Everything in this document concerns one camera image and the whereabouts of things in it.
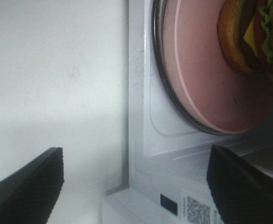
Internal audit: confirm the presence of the glass microwave turntable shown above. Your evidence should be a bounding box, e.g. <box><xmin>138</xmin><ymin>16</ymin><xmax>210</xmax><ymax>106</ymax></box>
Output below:
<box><xmin>151</xmin><ymin>0</ymin><xmax>228</xmax><ymax>136</ymax></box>

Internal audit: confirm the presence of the burger with lettuce and cheese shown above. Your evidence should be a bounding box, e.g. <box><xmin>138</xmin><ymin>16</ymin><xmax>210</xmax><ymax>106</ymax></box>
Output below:
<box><xmin>217</xmin><ymin>0</ymin><xmax>273</xmax><ymax>79</ymax></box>

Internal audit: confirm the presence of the white warning label sticker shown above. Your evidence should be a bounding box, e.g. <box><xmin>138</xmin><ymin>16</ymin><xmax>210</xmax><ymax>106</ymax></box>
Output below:
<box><xmin>180</xmin><ymin>189</ymin><xmax>224</xmax><ymax>224</ymax></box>

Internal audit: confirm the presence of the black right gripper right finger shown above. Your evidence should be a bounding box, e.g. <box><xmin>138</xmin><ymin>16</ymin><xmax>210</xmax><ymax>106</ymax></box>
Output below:
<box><xmin>206</xmin><ymin>145</ymin><xmax>273</xmax><ymax>224</ymax></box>

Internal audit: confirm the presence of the white microwave oven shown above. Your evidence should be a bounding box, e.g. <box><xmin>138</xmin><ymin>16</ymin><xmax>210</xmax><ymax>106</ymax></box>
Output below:
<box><xmin>103</xmin><ymin>0</ymin><xmax>273</xmax><ymax>224</ymax></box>

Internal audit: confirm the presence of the pink round plate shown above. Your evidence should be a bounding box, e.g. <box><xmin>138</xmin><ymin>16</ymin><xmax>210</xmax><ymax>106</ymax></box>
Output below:
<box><xmin>162</xmin><ymin>0</ymin><xmax>273</xmax><ymax>134</ymax></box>

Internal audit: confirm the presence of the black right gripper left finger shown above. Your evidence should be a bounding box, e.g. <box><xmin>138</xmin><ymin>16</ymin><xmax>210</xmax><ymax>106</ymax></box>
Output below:
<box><xmin>0</xmin><ymin>147</ymin><xmax>64</xmax><ymax>224</ymax></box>

